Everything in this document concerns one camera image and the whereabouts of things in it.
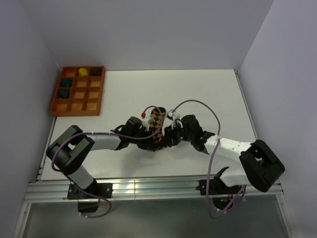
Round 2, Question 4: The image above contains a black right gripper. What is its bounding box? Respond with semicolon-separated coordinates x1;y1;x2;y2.
160;119;194;147

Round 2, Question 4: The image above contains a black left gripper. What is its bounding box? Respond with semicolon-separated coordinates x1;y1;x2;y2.
129;128;157;150

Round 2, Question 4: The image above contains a brown argyle sock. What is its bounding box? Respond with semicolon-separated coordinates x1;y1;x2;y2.
149;107;166;151

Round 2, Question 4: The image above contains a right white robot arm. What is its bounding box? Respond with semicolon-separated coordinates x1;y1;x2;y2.
164;111;285;193

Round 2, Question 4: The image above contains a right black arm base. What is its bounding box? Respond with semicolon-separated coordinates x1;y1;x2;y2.
209;167;242;210

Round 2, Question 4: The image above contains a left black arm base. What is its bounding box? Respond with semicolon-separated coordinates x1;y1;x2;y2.
67;181;113;218

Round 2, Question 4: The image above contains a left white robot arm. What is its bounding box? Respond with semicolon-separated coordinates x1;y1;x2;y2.
46;117;154;198

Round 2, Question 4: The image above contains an orange wooden compartment tray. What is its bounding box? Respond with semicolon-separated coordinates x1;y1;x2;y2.
50;65;106;117

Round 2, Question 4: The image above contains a dark brown rolled sock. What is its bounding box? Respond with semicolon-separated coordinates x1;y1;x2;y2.
90;68;103;76

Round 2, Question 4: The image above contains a dark blue rolled sock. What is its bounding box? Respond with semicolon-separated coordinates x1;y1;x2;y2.
57;89;70;99

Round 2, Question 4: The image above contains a yellow rolled sock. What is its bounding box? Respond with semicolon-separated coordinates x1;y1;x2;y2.
78;67;89;77

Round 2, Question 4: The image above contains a teal rolled sock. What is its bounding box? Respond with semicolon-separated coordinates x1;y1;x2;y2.
60;78;73;87

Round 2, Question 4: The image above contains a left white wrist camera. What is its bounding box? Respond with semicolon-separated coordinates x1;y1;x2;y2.
141;112;154;131

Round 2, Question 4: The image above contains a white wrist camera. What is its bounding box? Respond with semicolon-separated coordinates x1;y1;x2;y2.
166;109;180;128
141;112;154;131

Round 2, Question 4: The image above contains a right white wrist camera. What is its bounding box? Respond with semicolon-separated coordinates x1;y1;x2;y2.
166;109;180;128

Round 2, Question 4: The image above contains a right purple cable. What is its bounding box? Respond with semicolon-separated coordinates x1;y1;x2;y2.
170;99;247;219

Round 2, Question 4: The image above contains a purple cable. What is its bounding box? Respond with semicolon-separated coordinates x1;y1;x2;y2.
170;99;247;219
51;106;165;219

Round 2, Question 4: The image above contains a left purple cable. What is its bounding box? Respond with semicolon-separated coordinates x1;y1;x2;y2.
51;106;165;219

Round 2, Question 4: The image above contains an aluminium rail frame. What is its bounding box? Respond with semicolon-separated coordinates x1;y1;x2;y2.
14;69;297;238

